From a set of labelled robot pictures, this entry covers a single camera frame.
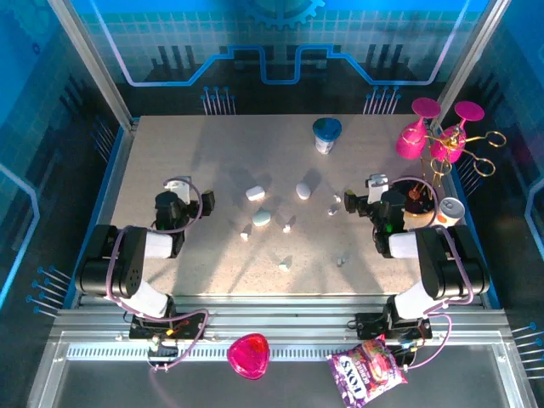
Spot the drink can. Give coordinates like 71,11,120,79
433,196,467,230

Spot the pink wine glass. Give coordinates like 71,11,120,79
429,100,485,165
394,96,442,161

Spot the white cup with blue lid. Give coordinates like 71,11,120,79
312,117,343,156

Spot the purple candy bag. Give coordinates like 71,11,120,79
326,333,409,408

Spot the pink heart-shaped container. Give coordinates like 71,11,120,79
226,332,271,381

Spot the slotted metal strip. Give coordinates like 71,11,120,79
65,344,426,362

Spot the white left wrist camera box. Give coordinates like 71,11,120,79
164,176,191,201

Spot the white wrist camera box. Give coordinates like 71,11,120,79
365,173,388,203
164,176,191,201

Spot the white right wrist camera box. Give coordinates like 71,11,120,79
365,173,388,203

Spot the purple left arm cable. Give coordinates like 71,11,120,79
104,176,210,371

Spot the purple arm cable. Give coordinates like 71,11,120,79
104,176,210,371
384,176,475,371

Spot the gold wire glass rack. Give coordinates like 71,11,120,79
399,121,507,220

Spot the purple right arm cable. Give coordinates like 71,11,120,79
384,176,475,371

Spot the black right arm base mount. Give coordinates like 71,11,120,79
354,312,434,341

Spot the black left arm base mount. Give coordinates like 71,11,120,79
128,312,209,341

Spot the aluminium rail base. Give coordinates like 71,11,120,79
50,292,511,346

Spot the aluminium frame post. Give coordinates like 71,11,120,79
433,0,513,124
47,0,140,131

